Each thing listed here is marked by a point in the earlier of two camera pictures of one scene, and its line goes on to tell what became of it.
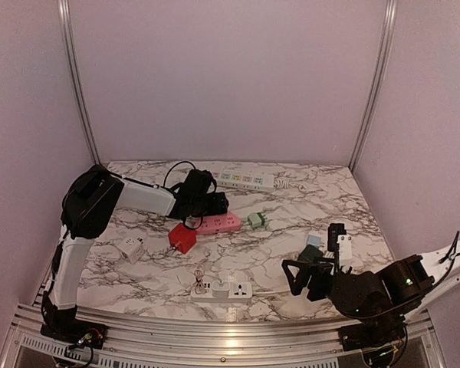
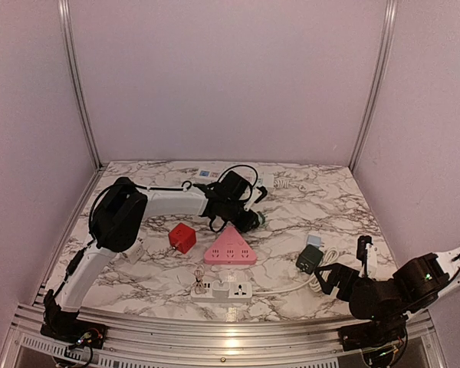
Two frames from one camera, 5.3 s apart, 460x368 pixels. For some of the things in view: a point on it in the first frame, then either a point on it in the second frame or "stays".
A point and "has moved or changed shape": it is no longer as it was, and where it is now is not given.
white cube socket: (132, 248) stays
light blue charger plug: (314, 240) stays
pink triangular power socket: (219, 222) has moved or changed shape
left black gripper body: (202, 209) to (242, 225)
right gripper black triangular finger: (304, 274) to (327, 286)
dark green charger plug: (310, 254) stays
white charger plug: (220, 289) stays
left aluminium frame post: (64, 12) stays
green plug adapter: (257, 220) stays
